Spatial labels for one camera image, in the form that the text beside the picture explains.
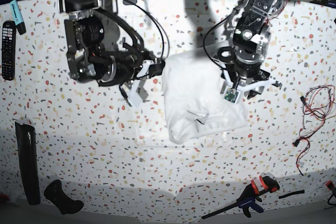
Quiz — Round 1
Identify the red and black wire bundle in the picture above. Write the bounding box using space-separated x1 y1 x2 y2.
292 84 336 177

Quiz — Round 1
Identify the white T-shirt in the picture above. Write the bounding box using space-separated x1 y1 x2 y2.
162 43 248 144

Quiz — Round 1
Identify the black TV remote control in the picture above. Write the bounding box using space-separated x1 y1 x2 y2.
1 20 16 81

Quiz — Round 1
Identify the light blue box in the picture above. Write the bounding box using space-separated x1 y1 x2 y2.
9 0 26 35

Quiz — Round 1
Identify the orange clamp at table edge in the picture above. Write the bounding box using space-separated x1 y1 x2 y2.
326 180 336 207

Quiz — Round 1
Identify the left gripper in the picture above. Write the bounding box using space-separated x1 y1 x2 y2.
223 49 282 100

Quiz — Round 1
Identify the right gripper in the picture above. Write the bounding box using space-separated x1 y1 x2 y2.
99 55 165 107

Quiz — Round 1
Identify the black and orange bar clamp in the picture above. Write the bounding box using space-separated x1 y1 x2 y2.
201 176 280 219

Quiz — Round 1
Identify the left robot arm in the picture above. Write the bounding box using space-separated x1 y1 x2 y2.
209 0 288 104

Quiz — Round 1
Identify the long black cylindrical case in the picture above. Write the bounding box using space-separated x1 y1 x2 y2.
15 122 40 205

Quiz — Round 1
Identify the short black rod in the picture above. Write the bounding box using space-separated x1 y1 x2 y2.
278 190 305 199

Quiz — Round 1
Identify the black game controller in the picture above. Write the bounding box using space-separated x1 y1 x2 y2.
44 179 84 215

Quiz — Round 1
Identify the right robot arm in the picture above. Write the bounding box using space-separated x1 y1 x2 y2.
59 0 165 107

